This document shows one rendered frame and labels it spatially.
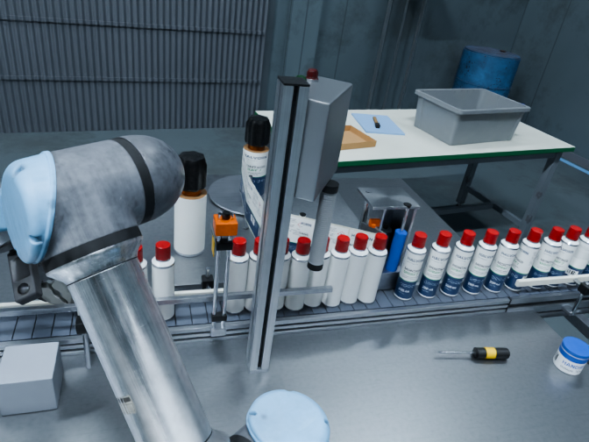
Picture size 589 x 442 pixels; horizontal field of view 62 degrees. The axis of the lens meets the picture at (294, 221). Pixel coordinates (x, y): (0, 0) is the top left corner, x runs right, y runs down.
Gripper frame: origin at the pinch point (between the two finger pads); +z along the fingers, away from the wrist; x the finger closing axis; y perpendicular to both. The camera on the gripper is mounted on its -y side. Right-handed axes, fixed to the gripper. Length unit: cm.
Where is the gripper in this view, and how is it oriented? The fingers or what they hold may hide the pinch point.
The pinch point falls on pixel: (69, 304)
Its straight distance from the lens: 121.0
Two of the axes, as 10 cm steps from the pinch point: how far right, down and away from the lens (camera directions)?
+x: -8.9, 4.5, -0.1
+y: -2.7, -5.2, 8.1
